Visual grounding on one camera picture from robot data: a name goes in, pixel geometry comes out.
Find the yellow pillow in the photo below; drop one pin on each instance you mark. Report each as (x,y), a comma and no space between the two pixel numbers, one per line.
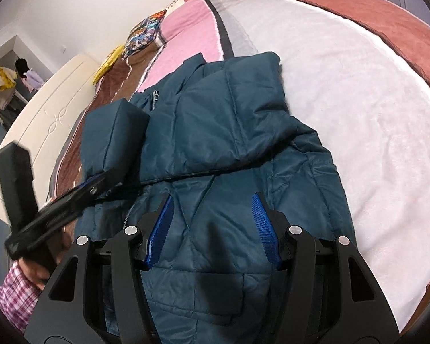
(109,64)

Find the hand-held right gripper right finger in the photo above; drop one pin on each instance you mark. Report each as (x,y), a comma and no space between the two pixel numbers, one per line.
(264,230)

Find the person's left forearm plaid sleeve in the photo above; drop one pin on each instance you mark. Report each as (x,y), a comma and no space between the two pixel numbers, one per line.
(16,295)

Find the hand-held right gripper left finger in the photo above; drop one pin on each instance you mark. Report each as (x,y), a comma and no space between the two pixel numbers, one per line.
(160,231)

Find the cartoon print pillow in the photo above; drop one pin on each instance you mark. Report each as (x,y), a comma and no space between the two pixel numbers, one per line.
(143,36)

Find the teal puffer jacket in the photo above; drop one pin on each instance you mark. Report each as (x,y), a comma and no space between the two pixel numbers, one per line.
(218,122)

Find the person's left hand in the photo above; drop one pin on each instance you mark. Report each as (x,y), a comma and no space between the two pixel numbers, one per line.
(39,276)

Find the beige yellow hanging garment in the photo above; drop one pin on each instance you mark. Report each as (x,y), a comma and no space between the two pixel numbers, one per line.
(0,82)

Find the cream bed headboard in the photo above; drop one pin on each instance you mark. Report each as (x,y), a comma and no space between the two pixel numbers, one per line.
(39,122)

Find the striped pink white blanket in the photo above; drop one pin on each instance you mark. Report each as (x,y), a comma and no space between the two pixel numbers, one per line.
(362,114)

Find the lavender hanging garment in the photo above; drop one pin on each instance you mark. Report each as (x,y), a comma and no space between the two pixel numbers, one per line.
(33,80)

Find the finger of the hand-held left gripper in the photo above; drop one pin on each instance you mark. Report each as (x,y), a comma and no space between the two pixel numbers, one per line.
(96,182)

